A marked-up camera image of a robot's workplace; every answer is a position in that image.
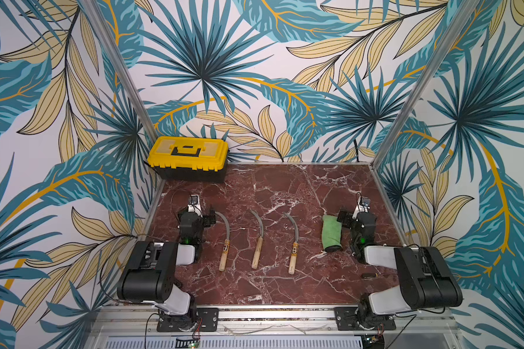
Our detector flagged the green rag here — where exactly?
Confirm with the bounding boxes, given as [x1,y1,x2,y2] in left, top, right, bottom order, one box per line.
[322,215,342,253]

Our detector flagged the sickle labelled handle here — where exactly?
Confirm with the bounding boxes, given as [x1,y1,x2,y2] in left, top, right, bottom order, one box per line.
[285,213,300,276]

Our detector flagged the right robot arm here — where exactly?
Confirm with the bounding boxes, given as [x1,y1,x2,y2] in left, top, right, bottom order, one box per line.
[337,210,463,318]

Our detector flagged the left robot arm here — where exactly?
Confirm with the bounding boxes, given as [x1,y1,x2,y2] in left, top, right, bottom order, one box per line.
[116,207,216,321]

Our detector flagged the yellow black toolbox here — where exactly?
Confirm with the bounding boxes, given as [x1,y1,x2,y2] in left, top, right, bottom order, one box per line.
[147,136,229,183]

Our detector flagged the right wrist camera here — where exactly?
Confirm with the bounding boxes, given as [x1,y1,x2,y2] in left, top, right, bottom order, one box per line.
[352,196,371,219]

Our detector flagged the left sickle wooden handle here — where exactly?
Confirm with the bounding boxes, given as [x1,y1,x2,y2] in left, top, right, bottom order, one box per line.
[214,211,231,273]

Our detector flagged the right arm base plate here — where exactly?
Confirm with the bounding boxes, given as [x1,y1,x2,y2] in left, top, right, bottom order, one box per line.
[333,306,396,332]

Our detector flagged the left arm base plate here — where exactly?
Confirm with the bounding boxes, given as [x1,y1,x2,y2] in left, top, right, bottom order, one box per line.
[157,307,219,333]

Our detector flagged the aluminium front rail frame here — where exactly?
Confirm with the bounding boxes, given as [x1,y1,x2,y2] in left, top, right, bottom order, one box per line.
[84,305,465,348]

